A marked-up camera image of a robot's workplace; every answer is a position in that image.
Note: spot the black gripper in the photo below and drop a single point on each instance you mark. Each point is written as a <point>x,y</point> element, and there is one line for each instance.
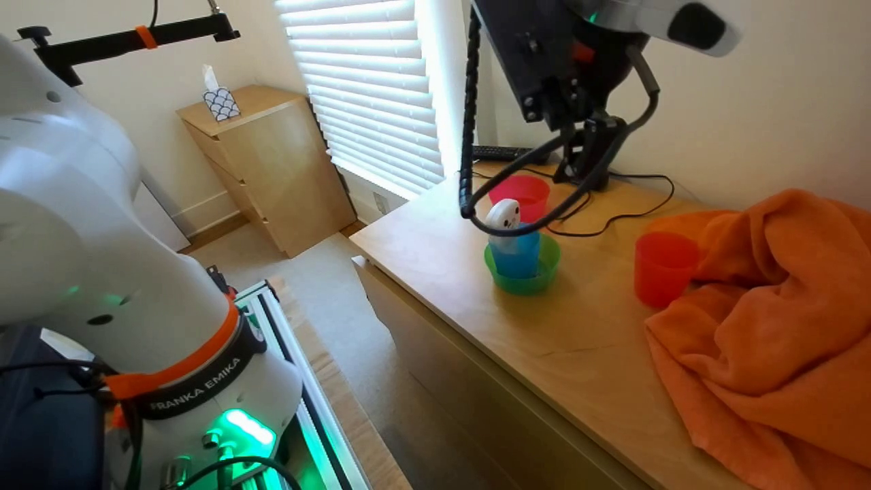
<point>545,55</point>

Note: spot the blue plastic cup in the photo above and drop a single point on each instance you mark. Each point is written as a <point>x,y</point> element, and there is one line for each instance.
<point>518,256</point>

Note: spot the green plastic bowl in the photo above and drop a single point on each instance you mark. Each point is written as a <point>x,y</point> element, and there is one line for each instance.
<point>548,274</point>

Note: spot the small white toy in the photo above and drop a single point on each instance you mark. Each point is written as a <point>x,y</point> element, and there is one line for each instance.
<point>501,216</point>

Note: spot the white window blinds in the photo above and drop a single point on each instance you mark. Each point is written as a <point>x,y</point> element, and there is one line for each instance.
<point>369,92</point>

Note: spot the orange towel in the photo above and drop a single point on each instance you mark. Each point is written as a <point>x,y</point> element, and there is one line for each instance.
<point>780,327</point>

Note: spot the wooden side cabinet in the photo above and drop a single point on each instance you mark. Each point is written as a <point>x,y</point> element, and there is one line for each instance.
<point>274,172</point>

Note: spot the patterned tissue box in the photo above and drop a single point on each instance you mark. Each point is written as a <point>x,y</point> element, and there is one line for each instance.
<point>221,100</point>

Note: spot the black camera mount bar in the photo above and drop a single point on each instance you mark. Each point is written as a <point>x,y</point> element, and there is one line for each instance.
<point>137,40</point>

